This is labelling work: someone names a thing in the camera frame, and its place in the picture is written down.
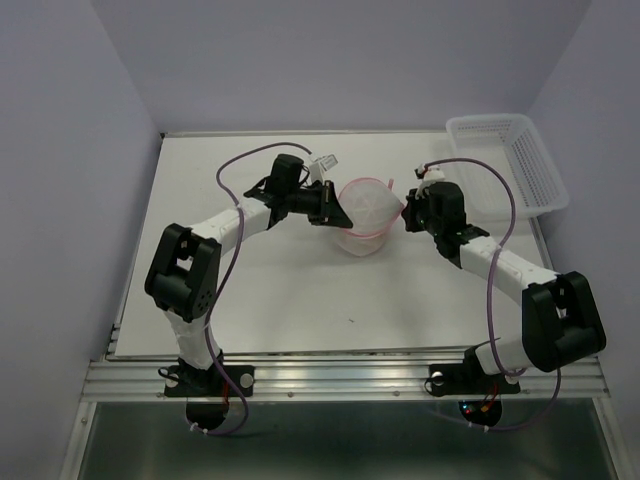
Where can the aluminium mounting rail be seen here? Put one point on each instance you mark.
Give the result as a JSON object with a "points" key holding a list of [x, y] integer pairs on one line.
{"points": [[361, 376]]}

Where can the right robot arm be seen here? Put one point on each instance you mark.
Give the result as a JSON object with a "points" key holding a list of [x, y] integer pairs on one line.
{"points": [[560, 322]]}

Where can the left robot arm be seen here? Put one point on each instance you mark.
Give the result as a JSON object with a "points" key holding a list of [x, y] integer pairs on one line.
{"points": [[183, 277]]}

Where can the white perforated plastic basket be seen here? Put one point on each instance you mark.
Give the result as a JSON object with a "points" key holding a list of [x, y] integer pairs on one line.
{"points": [[512, 145]]}

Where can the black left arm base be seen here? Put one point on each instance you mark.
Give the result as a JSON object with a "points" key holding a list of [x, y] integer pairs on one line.
{"points": [[185, 381]]}

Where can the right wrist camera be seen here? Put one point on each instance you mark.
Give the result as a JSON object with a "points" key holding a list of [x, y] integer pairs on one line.
{"points": [[427, 175]]}

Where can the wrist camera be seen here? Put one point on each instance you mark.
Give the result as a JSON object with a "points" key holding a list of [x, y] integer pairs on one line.
{"points": [[427, 175], [324, 163]]}

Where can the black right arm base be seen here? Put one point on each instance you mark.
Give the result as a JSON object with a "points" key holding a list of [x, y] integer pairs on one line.
{"points": [[466, 378]]}

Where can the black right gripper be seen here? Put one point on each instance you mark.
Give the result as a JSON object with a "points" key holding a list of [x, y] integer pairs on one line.
{"points": [[409, 209]]}

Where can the white mesh laundry bag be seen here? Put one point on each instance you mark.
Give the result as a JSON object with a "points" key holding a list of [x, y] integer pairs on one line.
{"points": [[373, 208]]}

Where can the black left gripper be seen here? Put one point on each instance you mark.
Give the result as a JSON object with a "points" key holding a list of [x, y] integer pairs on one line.
{"points": [[327, 209]]}

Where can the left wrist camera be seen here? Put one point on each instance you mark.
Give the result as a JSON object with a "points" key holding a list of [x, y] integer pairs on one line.
{"points": [[324, 163]]}

